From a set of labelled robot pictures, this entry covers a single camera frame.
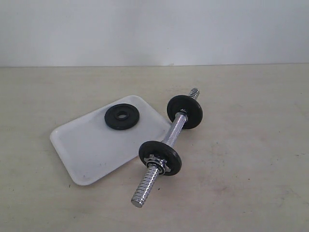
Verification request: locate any chrome threaded dumbbell bar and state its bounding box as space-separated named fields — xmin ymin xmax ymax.
xmin=131 ymin=87 xmax=200 ymax=208

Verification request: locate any black weight plate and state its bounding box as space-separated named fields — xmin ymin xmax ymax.
xmin=104 ymin=103 xmax=140 ymax=130
xmin=139 ymin=141 xmax=182 ymax=176
xmin=167 ymin=95 xmax=203 ymax=130

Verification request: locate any chrome star collar nut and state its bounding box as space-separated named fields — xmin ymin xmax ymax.
xmin=144 ymin=155 xmax=170 ymax=175

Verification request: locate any white rectangular plastic tray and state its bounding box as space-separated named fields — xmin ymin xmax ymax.
xmin=50 ymin=95 xmax=170 ymax=186

